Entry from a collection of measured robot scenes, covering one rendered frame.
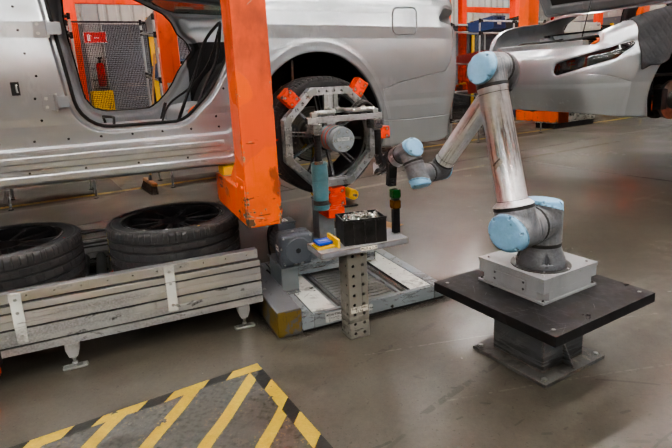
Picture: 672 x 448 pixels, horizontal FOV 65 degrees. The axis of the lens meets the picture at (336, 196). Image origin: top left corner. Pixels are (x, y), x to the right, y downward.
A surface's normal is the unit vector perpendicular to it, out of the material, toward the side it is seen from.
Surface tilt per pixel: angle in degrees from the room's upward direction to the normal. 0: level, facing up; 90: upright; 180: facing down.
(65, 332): 90
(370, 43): 90
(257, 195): 90
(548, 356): 90
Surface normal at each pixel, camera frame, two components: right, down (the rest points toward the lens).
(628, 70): -0.14, 0.22
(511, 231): -0.75, 0.26
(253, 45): 0.40, 0.18
